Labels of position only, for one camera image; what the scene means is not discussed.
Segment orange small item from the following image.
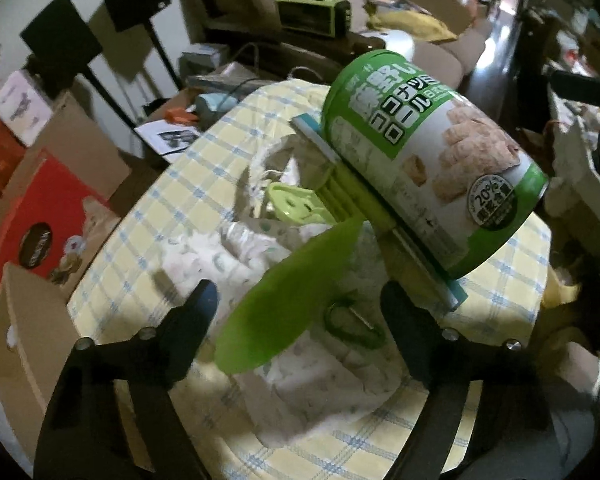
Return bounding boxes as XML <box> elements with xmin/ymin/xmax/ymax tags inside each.
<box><xmin>166</xmin><ymin>107</ymin><xmax>201</xmax><ymax>126</ymax></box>

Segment printed paper booklet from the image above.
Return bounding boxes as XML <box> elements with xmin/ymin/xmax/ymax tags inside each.
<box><xmin>134</xmin><ymin>122</ymin><xmax>203</xmax><ymax>161</ymax></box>

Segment grey flat book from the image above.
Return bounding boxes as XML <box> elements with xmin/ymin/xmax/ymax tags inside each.
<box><xmin>187</xmin><ymin>62</ymin><xmax>261</xmax><ymax>93</ymax></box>

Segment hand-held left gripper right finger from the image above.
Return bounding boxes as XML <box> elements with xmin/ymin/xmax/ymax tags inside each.
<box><xmin>379</xmin><ymin>279</ymin><xmax>566</xmax><ymax>480</ymax></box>

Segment green portable radio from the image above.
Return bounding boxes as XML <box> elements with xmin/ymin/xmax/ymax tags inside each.
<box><xmin>275</xmin><ymin>0</ymin><xmax>352</xmax><ymax>38</ymax></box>

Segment brown cardboard box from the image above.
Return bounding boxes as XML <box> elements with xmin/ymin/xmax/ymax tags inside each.
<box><xmin>0</xmin><ymin>92</ymin><xmax>133</xmax><ymax>236</ymax></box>

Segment green carabiner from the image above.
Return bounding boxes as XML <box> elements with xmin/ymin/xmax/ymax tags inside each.
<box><xmin>327</xmin><ymin>297</ymin><xmax>383</xmax><ymax>348</ymax></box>

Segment white printed card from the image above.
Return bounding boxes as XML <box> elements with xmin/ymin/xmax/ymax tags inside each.
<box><xmin>0</xmin><ymin>70</ymin><xmax>51</xmax><ymax>148</ymax></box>

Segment yellow cloth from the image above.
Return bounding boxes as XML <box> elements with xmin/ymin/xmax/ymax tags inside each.
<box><xmin>367</xmin><ymin>10</ymin><xmax>458</xmax><ymax>43</ymax></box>

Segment white plastic item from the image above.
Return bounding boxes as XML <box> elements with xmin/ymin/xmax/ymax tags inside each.
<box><xmin>545</xmin><ymin>120</ymin><xmax>600</xmax><ymax>266</ymax></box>

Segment green plastic spatula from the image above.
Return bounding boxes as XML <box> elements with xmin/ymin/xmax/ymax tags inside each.
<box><xmin>214</xmin><ymin>217</ymin><xmax>363</xmax><ymax>376</ymax></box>

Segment green snack can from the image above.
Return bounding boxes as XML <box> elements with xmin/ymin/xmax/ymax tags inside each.
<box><xmin>319</xmin><ymin>50</ymin><xmax>551</xmax><ymax>281</ymax></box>

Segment teal small item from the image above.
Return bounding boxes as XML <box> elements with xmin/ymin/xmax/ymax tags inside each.
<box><xmin>195</xmin><ymin>91</ymin><xmax>241</xmax><ymax>116</ymax></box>

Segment yellow checked tablecloth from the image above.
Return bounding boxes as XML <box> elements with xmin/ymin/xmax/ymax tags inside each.
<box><xmin>67</xmin><ymin>80</ymin><xmax>553</xmax><ymax>480</ymax></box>

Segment green ribbed plastic piece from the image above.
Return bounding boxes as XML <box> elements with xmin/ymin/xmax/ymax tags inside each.
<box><xmin>317</xmin><ymin>162</ymin><xmax>396</xmax><ymax>226</ymax></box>

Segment green plastic clip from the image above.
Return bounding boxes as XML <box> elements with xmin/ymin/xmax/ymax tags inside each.
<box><xmin>265</xmin><ymin>182</ymin><xmax>331</xmax><ymax>223</ymax></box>

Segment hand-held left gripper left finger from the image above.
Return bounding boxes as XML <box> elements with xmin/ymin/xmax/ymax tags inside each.
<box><xmin>32</xmin><ymin>280</ymin><xmax>220</xmax><ymax>480</ymax></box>

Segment red carton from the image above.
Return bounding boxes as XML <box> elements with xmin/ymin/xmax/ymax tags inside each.
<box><xmin>0</xmin><ymin>152</ymin><xmax>121</xmax><ymax>296</ymax></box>

